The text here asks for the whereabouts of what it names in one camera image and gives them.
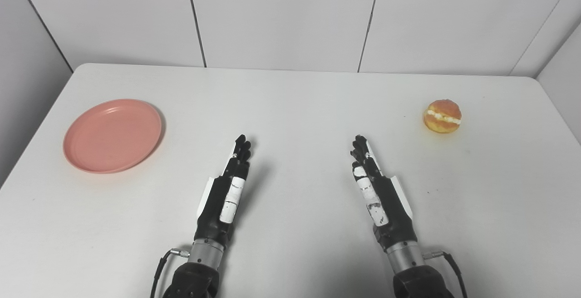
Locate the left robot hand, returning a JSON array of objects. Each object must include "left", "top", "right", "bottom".
[{"left": 194, "top": 134, "right": 252, "bottom": 246}]

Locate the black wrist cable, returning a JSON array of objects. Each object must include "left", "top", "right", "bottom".
[
  {"left": 423, "top": 250, "right": 468, "bottom": 298},
  {"left": 150, "top": 249, "right": 190, "bottom": 298}
]

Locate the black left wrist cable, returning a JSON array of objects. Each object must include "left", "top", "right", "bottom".
[{"left": 150, "top": 249, "right": 190, "bottom": 298}]

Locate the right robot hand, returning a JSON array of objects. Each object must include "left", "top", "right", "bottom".
[{"left": 350, "top": 134, "right": 418, "bottom": 253}]

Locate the pink round plate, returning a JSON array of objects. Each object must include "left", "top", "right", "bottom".
[{"left": 63, "top": 99, "right": 162, "bottom": 174}]

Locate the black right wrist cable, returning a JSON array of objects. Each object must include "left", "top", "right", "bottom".
[{"left": 423, "top": 250, "right": 468, "bottom": 298}]

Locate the cream puff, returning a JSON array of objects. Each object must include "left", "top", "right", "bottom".
[{"left": 424, "top": 99, "right": 462, "bottom": 134}]

